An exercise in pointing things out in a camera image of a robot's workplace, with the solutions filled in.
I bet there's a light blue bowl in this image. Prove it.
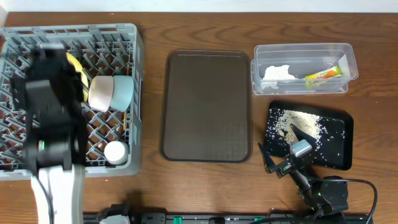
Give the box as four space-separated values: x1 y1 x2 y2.
110 75 134 112

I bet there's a yellow plate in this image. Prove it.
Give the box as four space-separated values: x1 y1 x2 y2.
66 52 89 101

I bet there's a snack wrapper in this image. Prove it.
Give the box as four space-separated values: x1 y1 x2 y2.
304 65 343 88

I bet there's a black tray bin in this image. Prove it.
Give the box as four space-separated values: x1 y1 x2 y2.
264 101 354 170

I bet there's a white napkin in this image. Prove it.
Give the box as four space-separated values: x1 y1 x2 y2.
261 65 297 90

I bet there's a pink bowl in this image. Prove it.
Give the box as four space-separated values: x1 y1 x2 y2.
88 76 114 113

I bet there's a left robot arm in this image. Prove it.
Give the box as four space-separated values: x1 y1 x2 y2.
10 44 88 223

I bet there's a small white cup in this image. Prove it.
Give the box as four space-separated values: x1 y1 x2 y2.
104 141 129 166

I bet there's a clear plastic bin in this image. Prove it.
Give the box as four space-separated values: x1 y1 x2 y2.
251 43 358 95

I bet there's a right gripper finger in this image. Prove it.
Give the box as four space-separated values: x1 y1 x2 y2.
290 123 309 141
258 143 275 174

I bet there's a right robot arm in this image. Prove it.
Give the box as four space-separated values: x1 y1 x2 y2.
259 124 348 218

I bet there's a grey dishwasher rack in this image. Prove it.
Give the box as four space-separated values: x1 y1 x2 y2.
1 24 144 181

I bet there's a wooden chopstick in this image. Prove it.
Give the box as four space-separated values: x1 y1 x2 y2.
123 63 130 131

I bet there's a food scraps rice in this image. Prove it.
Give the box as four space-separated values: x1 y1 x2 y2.
266 108 346 164

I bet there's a dark brown serving tray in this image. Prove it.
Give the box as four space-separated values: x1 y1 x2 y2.
159 50 252 164

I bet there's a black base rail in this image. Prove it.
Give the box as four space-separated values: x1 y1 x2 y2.
83 205 373 224

